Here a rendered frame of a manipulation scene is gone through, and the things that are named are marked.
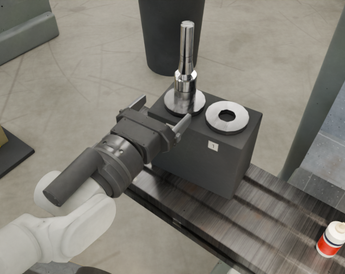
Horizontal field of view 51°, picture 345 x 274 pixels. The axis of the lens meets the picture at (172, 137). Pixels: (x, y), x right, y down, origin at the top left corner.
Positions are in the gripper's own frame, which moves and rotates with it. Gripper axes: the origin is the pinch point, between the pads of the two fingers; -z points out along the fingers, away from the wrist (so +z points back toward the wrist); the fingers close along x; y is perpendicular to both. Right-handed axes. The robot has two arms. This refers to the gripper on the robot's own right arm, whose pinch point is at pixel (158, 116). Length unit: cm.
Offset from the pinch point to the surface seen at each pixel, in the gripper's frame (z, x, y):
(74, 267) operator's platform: 16, 27, 76
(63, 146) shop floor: -44, 101, 116
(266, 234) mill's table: -1.5, -26.7, 23.1
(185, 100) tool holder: -8.1, -1.4, 1.4
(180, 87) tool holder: -7.7, -0.5, -1.9
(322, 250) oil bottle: -3.0, -37.9, 21.3
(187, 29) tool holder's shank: -9.0, -0.7, -14.5
